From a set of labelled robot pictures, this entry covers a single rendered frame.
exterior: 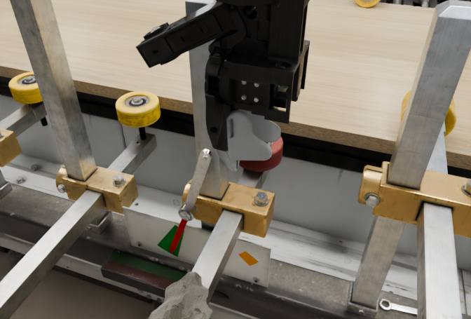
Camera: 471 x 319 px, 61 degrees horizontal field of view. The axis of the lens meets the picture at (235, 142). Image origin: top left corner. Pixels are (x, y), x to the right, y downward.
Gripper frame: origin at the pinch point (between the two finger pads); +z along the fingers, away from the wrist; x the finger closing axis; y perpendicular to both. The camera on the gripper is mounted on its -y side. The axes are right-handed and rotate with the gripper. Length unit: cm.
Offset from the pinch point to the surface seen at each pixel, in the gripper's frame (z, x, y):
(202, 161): 1.0, -0.4, -3.1
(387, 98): 10.5, 39.6, 17.7
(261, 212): 13.5, 5.8, 2.8
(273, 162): 11.8, 15.2, 1.8
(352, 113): 10.5, 32.0, 11.9
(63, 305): 101, 21, -70
